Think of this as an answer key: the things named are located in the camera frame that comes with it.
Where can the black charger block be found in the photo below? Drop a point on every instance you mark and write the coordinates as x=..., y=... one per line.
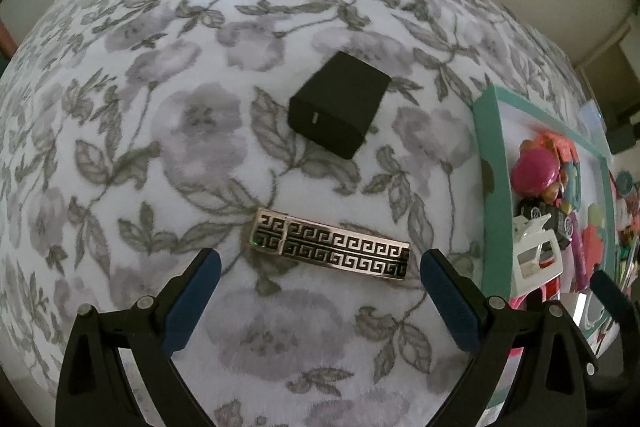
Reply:
x=335, y=107

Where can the magenta lighter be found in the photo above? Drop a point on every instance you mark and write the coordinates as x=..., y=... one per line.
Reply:
x=578, y=255

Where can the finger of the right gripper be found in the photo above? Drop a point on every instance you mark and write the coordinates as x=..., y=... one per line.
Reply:
x=618, y=305

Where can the floral grey white blanket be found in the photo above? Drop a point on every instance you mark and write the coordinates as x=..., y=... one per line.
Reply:
x=136, y=132

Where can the pink watch band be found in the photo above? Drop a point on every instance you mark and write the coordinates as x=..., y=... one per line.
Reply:
x=528, y=302

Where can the gold black patterned lighter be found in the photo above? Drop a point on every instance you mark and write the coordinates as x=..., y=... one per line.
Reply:
x=279, y=234

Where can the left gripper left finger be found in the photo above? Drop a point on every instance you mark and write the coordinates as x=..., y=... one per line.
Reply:
x=94, y=390

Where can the coral blue green toy knife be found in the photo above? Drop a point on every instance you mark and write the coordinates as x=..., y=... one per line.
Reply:
x=593, y=237

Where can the pink white crochet mat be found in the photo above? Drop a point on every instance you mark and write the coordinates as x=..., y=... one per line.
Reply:
x=625, y=188

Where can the red glue tube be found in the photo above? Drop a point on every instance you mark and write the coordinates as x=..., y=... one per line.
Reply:
x=551, y=290

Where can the pink haired doll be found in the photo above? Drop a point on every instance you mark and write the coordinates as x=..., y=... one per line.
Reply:
x=536, y=173

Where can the coral blue toy knife large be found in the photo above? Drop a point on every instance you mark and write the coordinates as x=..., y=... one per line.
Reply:
x=566, y=151

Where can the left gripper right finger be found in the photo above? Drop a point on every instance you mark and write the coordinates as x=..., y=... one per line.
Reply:
x=550, y=385

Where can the white power strip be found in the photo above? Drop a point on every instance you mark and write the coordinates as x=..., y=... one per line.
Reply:
x=591, y=117

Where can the teal white shallow tray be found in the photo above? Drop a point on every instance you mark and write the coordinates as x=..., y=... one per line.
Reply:
x=503, y=119

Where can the white hair claw clip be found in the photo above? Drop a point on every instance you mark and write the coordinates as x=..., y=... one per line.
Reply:
x=537, y=258

